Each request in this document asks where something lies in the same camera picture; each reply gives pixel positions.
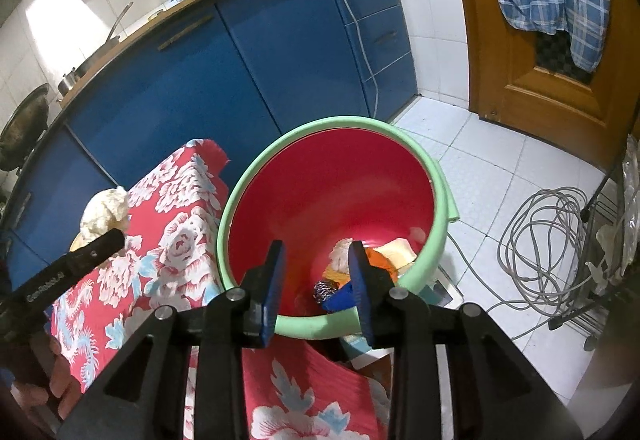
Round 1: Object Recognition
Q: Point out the small cream paper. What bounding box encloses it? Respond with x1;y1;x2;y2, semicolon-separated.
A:
80;187;131;243

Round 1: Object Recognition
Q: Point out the blue cloth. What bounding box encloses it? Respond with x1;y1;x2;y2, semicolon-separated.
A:
322;284;360;315

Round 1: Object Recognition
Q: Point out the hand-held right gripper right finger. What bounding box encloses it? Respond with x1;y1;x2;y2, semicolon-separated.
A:
348;240;583;440

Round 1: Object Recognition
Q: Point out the blue kitchen cabinet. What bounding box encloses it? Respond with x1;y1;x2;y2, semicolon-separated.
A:
0;0;418;265

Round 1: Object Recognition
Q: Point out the orange plastic bag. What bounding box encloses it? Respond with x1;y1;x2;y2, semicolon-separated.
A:
367;247;401;281

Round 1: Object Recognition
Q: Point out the black wok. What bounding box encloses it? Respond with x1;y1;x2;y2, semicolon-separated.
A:
0;84;51;171

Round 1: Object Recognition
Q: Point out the white paper ball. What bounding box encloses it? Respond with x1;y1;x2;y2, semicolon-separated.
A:
330;240;353;275

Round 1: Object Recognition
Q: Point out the steel saucepan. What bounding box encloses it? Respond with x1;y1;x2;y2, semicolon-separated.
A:
75;2;135;75

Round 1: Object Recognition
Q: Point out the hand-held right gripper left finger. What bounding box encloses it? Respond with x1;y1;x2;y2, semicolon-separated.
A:
57;240;287;440

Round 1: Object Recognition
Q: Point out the person's left hand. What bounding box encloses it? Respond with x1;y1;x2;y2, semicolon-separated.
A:
10;335;83;421

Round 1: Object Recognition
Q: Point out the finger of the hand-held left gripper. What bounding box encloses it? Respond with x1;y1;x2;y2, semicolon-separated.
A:
10;228;126;321

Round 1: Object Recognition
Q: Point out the steel wool scourer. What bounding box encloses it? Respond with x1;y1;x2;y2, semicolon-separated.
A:
312;281;337;305

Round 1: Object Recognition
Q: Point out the white power cable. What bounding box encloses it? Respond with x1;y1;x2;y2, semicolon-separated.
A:
287;0;381;121

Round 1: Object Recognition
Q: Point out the red printed tablecloth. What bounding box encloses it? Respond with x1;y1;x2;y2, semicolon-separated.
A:
47;139;391;440

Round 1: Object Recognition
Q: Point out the coiled grey cable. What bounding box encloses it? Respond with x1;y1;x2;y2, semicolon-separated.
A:
445;187;601;346

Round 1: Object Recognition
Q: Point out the metal wire rack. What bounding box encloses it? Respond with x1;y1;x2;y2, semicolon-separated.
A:
547;135;640;351

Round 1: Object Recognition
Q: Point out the wooden door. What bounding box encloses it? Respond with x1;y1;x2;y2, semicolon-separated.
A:
442;0;640;171

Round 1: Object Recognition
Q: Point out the white teal box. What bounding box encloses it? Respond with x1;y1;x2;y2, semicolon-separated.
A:
420;270;458;305

